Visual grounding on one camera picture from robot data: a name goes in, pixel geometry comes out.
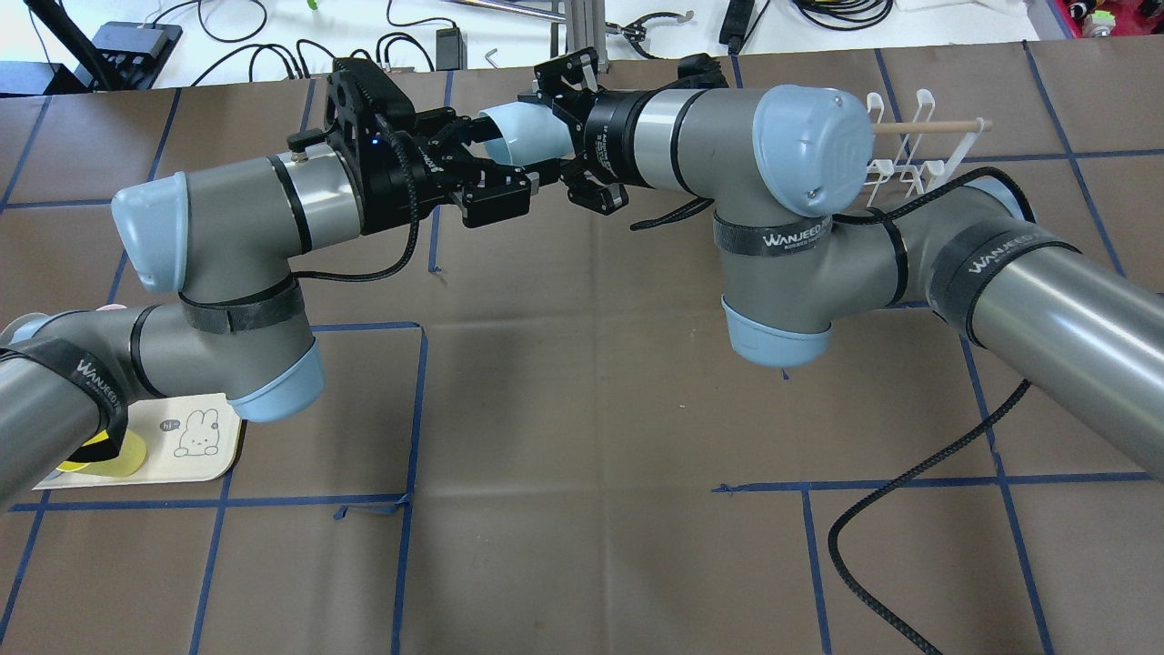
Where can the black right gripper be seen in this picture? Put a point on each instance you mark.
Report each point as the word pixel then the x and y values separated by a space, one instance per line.
pixel 607 132

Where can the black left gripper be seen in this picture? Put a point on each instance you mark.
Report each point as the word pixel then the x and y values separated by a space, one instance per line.
pixel 393 193

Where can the light blue plastic cup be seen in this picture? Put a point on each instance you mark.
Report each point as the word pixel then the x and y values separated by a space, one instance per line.
pixel 529 133

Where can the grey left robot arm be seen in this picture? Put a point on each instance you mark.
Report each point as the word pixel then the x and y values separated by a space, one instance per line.
pixel 235 244

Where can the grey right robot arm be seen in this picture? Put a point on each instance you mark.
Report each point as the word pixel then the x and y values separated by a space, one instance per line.
pixel 781 166

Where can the yellow plastic cup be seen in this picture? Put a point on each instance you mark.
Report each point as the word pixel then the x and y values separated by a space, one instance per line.
pixel 105 457

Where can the black power adapter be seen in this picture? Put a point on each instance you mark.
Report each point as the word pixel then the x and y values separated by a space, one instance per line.
pixel 735 24

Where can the black usb hub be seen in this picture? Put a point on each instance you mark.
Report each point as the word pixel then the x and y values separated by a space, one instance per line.
pixel 135 44

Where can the cream bunny tray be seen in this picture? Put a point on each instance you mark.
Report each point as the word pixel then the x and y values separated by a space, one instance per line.
pixel 186 439

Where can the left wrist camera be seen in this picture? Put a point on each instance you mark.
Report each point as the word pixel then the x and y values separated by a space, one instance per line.
pixel 361 99

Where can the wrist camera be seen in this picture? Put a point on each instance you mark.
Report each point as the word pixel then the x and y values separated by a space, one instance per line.
pixel 700 68
pixel 361 99

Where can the aluminium frame beam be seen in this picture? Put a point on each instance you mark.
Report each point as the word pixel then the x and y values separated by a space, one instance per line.
pixel 585 22

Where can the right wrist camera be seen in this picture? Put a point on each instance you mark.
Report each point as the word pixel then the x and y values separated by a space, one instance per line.
pixel 700 68

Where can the white wire cup rack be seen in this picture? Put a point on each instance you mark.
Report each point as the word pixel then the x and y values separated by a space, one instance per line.
pixel 907 170

